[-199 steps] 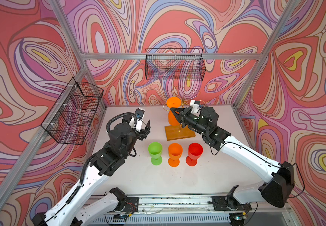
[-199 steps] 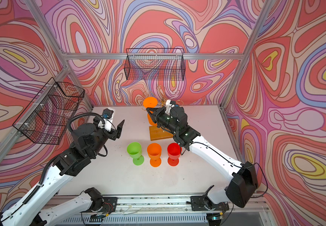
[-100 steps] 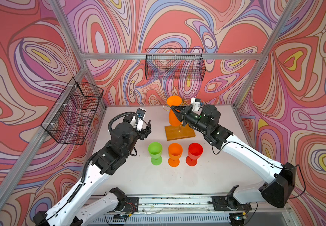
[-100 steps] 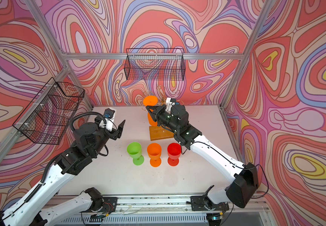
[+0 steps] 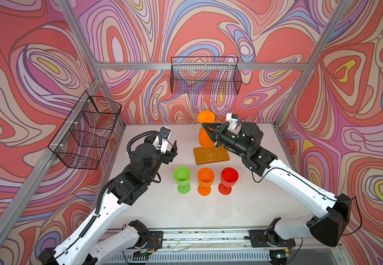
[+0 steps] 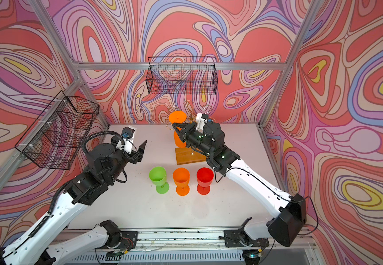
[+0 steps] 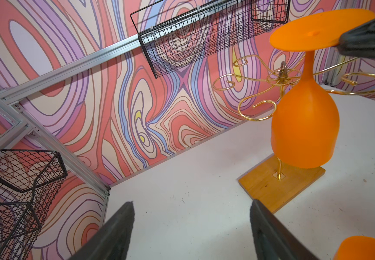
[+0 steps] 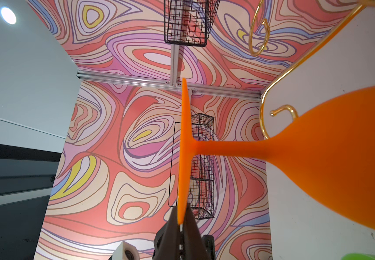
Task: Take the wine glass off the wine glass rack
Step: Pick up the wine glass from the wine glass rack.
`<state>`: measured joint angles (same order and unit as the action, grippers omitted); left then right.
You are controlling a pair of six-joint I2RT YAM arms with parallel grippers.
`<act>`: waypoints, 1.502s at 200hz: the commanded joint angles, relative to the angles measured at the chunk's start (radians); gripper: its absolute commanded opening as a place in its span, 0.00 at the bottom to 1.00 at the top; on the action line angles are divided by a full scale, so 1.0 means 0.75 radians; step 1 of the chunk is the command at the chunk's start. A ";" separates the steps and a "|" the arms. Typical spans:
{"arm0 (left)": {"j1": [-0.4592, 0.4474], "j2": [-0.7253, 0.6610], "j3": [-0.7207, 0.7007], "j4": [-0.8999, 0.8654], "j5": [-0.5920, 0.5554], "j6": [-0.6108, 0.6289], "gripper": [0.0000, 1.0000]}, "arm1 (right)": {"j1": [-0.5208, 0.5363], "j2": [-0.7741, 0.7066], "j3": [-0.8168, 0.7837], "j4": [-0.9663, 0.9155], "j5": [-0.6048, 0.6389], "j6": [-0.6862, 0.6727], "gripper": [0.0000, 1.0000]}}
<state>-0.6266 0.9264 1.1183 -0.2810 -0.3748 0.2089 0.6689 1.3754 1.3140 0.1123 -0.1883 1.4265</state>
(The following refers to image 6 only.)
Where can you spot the black wire basket back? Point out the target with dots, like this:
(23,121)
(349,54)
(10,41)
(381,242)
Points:
(182,75)

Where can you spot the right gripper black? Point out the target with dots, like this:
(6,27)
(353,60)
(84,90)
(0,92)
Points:
(185,137)

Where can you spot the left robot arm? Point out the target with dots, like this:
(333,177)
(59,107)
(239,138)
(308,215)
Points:
(107,153)

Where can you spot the green wine glass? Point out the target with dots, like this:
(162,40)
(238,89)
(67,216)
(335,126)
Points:
(158,176)

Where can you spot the black wire basket left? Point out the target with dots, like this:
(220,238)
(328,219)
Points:
(58,132)

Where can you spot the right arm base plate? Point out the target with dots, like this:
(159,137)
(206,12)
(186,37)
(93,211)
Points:
(238,238)

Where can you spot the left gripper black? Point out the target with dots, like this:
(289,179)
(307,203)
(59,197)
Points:
(135,156)

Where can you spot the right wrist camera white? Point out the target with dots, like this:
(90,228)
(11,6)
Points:
(200,121)

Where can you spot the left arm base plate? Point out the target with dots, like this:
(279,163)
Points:
(121,244)

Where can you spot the gold wire glass rack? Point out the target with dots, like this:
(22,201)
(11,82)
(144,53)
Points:
(184,116)

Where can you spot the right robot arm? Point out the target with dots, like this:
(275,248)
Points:
(287,212)

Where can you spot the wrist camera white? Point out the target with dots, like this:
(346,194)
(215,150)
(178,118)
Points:
(200,121)
(128,134)

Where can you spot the aluminium mounting rail front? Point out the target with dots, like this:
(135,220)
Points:
(186,246)

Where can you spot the black wire basket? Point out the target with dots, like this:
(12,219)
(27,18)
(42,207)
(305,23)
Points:
(58,132)
(182,75)

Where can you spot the wooden rack base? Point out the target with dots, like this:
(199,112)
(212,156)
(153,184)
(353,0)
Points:
(187,156)

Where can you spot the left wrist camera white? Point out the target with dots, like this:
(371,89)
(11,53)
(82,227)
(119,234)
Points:
(128,134)

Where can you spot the red wine glass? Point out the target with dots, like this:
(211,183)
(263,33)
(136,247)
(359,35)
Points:
(205,177)

